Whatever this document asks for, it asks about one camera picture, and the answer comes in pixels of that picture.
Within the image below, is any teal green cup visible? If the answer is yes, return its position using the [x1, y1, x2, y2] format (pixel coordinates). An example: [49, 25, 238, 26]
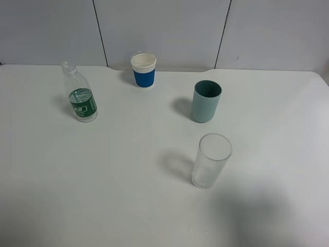
[191, 80, 222, 123]

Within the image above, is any clear glass tumbler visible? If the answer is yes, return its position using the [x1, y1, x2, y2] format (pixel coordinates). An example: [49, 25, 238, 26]
[192, 133, 233, 189]

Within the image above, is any clear green-label water bottle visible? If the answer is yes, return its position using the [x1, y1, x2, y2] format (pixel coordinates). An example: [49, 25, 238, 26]
[61, 61, 98, 123]

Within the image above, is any white cup with blue sleeve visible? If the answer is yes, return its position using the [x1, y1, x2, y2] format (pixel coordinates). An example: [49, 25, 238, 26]
[131, 52, 157, 89]

